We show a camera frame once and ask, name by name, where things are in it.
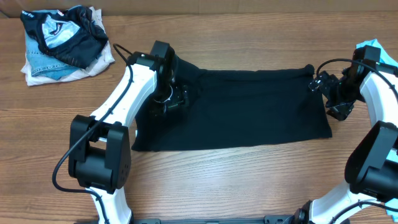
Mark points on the folded blue denim jeans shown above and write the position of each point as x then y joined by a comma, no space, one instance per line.
43,63

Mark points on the black and grey jersey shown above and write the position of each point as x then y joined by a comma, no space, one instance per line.
85,46

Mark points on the folded white cloth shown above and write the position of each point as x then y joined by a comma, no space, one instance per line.
101,63

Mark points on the light blue garment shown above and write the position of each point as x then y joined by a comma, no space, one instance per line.
381,102

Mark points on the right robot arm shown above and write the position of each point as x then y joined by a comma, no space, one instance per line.
370,173

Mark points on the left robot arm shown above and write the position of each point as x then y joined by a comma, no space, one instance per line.
100,156

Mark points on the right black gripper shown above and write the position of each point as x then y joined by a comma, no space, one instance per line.
342,110

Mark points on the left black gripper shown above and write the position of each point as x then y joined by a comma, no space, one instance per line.
181,97

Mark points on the black t-shirt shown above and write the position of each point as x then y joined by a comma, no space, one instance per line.
232,108

